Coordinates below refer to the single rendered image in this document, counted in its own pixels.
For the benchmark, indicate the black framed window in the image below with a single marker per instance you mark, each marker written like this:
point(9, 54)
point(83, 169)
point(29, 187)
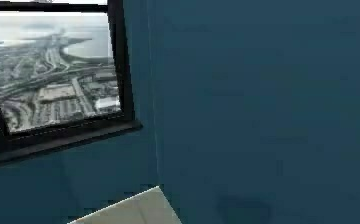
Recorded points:
point(54, 73)

